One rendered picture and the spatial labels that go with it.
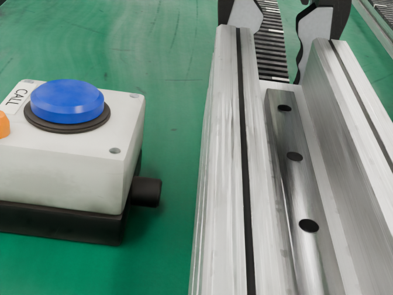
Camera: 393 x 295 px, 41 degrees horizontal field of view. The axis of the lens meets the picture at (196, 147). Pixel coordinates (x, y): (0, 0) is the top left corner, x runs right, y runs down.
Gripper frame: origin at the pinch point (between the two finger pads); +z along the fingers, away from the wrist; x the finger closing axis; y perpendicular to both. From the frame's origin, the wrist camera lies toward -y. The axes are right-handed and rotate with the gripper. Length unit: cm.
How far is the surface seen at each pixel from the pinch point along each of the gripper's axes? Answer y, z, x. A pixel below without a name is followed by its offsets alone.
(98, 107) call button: -16.1, -4.9, 11.2
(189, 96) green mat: 1.2, 2.0, 6.5
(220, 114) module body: -17.9, -6.5, 4.7
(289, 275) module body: -25.1, -3.0, 1.1
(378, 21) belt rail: 29.5, 0.8, -17.7
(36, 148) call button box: -19.3, -3.9, 13.7
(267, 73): 4.3, 0.1, -0.5
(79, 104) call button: -16.7, -5.3, 12.1
